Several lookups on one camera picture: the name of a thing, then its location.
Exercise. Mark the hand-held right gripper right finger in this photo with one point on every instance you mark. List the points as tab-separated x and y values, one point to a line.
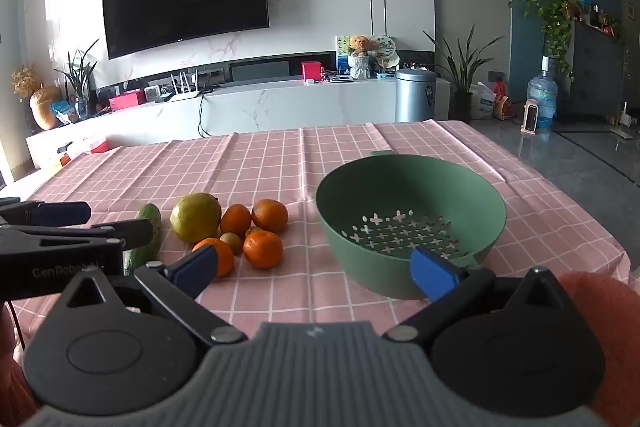
432	274

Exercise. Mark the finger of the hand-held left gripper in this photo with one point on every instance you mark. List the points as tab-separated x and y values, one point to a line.
60	212
132	231

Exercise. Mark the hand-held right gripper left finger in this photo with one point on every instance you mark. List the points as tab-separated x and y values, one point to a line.
196	268

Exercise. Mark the green cucumber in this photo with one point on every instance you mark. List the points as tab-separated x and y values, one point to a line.
149	212

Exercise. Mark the orange mandarin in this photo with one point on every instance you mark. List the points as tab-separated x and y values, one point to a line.
270	215
226	258
235	219
262	251

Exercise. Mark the orange outside bowl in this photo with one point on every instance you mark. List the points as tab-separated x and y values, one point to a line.
232	242

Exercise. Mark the yellow-green pear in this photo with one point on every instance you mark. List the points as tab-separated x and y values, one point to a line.
195	217

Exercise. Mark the green colander bowl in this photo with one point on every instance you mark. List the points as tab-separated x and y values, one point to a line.
400	187

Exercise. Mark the vase with dried flowers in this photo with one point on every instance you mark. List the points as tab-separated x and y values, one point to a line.
42	107

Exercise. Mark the pink box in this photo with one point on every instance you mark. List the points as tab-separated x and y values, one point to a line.
127	101

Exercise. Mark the pink checked tablecloth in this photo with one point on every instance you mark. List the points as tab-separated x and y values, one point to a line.
280	167

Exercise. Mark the small green potted plant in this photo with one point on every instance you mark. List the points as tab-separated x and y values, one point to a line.
80	82

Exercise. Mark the white router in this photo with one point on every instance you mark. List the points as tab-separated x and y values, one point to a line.
186	96

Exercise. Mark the silver pedal trash can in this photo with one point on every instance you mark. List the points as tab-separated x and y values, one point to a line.
415	97

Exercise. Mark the white plastic bag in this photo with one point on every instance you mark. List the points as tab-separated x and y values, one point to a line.
482	102

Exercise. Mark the orange-red bag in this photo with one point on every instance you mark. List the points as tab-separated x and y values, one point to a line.
501	104

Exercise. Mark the pink space heater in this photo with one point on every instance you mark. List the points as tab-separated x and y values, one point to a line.
530	117

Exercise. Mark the pink fleece garment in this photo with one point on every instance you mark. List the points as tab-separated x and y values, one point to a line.
610	332

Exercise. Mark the white marble media console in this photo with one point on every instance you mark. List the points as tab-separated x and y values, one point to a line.
300	107

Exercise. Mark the long-leaf potted plant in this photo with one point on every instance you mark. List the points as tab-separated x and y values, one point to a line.
461	72

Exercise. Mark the blue water jug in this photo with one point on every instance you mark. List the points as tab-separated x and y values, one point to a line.
543	99

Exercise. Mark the white ribbed pot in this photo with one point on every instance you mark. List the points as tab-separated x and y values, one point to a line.
360	68

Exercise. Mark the round painted fan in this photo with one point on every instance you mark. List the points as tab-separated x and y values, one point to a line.
386	52

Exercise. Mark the red box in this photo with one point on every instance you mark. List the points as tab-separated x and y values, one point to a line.
312	71

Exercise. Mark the brown teddy bear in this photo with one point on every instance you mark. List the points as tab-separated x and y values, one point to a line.
359	45

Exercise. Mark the grey sideboard cabinet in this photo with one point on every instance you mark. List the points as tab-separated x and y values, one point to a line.
595	67

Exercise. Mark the trailing green vine plant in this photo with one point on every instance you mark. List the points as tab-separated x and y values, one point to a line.
555	22

